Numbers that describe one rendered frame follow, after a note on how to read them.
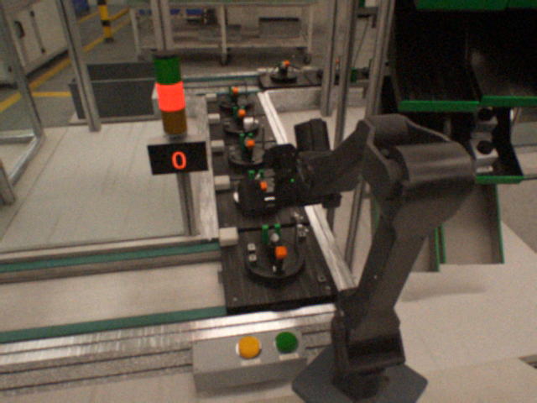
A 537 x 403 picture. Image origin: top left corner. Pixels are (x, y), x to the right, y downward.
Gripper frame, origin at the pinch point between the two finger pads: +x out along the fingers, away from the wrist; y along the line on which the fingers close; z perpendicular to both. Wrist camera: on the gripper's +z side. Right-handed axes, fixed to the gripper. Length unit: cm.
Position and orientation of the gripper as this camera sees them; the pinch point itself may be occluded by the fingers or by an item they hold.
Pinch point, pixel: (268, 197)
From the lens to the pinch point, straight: 79.8
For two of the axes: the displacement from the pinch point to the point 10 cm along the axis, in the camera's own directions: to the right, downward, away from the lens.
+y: -8.1, 1.1, -5.8
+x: -5.6, 1.7, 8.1
